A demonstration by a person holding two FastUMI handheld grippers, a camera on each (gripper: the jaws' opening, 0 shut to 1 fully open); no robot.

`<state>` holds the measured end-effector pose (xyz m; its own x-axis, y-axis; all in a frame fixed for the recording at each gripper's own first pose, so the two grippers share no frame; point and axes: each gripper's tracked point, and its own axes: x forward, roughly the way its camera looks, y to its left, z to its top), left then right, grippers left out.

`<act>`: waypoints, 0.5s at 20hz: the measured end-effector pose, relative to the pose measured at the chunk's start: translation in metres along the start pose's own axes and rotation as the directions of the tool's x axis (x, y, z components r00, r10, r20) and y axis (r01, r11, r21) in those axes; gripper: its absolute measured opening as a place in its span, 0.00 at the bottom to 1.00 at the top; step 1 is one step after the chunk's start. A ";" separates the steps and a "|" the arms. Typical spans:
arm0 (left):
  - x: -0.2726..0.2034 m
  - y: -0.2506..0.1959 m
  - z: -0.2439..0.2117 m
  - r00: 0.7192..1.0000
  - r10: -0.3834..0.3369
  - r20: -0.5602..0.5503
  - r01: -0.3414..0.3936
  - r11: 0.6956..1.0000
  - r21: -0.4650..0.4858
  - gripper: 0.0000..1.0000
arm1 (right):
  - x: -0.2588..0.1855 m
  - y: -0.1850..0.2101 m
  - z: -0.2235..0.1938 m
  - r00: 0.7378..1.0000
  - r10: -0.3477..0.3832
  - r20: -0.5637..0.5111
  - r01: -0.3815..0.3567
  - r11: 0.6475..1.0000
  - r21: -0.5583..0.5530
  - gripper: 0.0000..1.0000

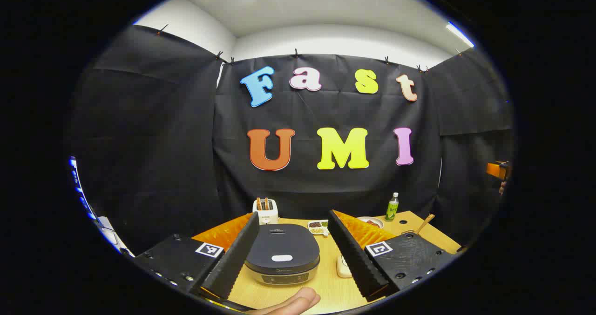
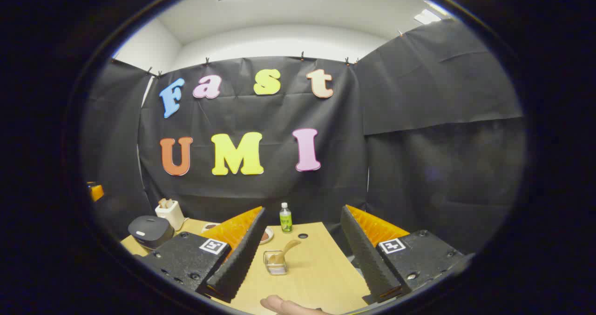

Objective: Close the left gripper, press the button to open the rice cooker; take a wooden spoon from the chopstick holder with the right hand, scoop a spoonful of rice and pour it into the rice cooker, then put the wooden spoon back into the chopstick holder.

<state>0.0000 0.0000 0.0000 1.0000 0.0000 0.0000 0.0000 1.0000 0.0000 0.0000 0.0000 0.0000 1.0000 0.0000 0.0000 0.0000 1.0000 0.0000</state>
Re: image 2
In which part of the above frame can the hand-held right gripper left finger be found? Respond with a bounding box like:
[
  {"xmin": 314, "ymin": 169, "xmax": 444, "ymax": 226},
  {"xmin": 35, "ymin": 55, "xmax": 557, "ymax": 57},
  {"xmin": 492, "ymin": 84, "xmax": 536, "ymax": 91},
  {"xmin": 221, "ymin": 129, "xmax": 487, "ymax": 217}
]
[{"xmin": 137, "ymin": 206, "xmax": 267, "ymax": 303}]

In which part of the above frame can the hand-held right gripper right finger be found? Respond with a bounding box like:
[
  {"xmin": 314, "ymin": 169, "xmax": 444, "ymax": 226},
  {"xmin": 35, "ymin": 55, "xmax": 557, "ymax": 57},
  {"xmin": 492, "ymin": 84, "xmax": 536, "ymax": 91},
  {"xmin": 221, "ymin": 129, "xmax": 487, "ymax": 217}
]
[{"xmin": 340, "ymin": 205, "xmax": 468, "ymax": 305}]

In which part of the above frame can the wooden spoon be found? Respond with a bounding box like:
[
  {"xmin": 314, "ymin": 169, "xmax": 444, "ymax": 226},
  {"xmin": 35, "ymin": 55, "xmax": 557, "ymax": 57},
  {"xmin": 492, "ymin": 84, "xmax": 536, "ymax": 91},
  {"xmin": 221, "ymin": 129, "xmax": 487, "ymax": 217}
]
[{"xmin": 270, "ymin": 239, "xmax": 302, "ymax": 264}]

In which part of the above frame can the black and silver rice cooker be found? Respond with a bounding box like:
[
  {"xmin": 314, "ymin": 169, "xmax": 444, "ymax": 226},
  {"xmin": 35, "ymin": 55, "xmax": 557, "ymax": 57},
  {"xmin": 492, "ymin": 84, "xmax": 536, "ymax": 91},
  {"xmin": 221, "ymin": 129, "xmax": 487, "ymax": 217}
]
[{"xmin": 128, "ymin": 215, "xmax": 175, "ymax": 249}]

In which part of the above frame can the green drink bottle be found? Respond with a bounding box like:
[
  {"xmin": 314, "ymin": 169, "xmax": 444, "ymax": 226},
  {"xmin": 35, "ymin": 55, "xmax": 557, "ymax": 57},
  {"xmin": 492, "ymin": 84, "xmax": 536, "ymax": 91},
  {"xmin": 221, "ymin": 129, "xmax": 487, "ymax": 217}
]
[{"xmin": 279, "ymin": 202, "xmax": 293, "ymax": 234}]

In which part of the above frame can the small white toaster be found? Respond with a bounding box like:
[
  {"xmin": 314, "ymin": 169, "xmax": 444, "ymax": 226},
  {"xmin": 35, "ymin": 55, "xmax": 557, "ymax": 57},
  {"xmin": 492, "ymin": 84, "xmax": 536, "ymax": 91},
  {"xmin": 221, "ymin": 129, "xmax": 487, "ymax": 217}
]
[{"xmin": 155, "ymin": 198, "xmax": 185, "ymax": 231}]

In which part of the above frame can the black backdrop cloth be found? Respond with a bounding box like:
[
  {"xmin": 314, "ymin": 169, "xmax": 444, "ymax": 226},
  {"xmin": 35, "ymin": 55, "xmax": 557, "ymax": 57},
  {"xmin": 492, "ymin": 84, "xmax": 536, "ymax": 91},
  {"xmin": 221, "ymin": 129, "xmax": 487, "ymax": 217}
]
[{"xmin": 81, "ymin": 20, "xmax": 527, "ymax": 255}]

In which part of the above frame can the small ceiling light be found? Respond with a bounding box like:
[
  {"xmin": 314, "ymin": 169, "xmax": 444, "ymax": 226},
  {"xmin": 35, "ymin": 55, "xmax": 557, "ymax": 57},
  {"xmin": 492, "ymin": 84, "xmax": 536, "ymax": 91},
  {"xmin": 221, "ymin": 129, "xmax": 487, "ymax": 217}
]
[{"xmin": 414, "ymin": 9, "xmax": 442, "ymax": 25}]

